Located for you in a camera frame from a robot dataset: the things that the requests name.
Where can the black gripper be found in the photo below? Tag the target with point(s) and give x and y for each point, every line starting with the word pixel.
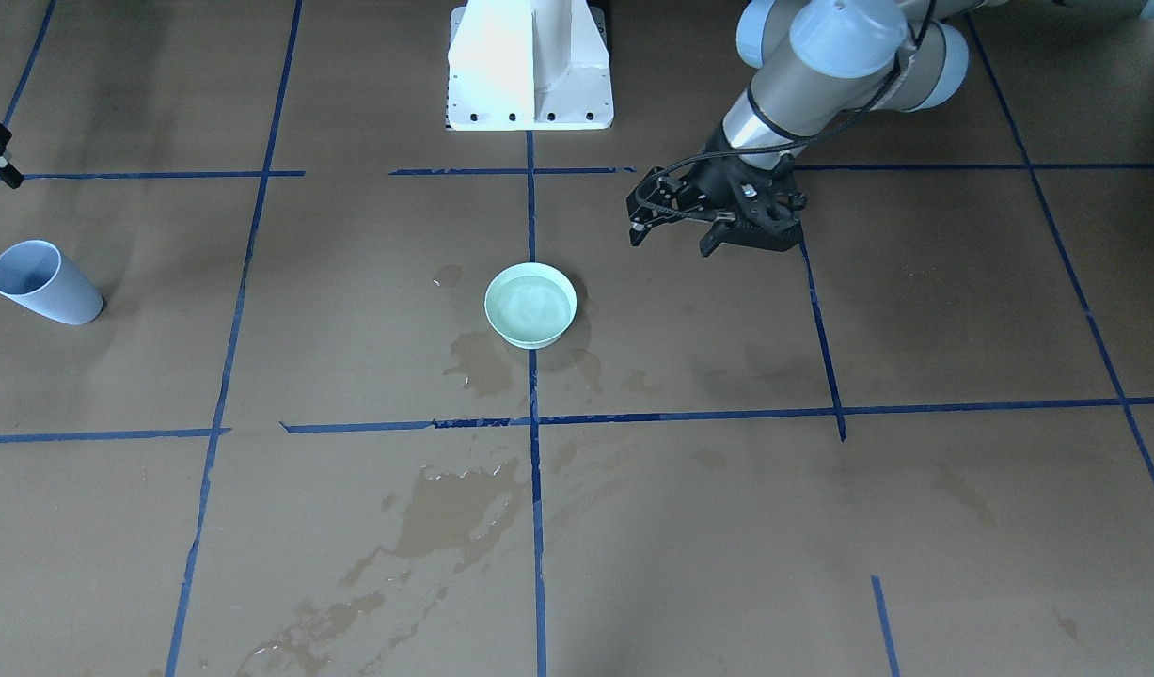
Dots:
pixel 713 185

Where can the light blue plastic cup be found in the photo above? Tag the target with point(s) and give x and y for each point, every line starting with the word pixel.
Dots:
pixel 38 276

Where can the mint green bowl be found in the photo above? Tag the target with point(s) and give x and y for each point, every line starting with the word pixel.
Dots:
pixel 530 305

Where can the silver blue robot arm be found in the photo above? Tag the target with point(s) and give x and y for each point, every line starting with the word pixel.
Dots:
pixel 819 67

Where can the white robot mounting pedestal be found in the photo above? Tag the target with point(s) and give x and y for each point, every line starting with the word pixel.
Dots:
pixel 529 65

